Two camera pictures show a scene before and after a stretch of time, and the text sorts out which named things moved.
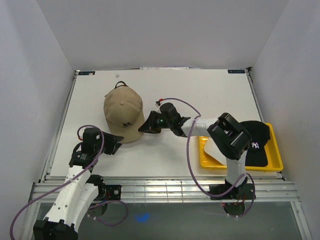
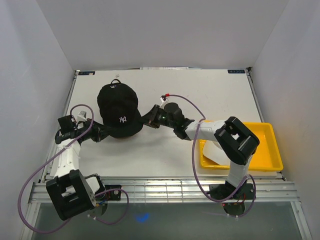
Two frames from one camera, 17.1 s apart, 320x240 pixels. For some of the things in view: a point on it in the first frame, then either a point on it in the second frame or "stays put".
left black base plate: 113,192 stays put
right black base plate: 243,192 stays put
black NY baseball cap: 255,155 -> 118,108
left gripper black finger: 117,145 -> 106,130
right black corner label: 236,71 stays put
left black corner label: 86,73 stays put
